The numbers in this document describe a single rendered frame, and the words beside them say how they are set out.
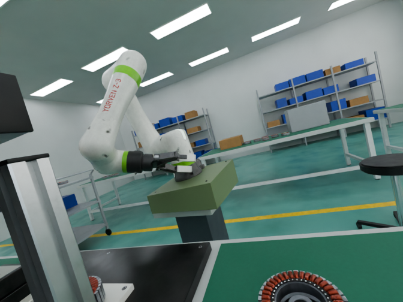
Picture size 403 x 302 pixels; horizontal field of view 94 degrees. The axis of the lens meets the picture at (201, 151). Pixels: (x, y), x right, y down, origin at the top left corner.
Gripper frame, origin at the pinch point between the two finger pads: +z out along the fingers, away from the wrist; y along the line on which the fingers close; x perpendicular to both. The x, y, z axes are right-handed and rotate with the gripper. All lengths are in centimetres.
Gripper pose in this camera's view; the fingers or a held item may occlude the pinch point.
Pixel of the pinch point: (191, 163)
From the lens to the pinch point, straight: 83.1
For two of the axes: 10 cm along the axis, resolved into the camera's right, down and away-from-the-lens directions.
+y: -1.6, 4.2, 8.9
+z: 9.9, 0.5, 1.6
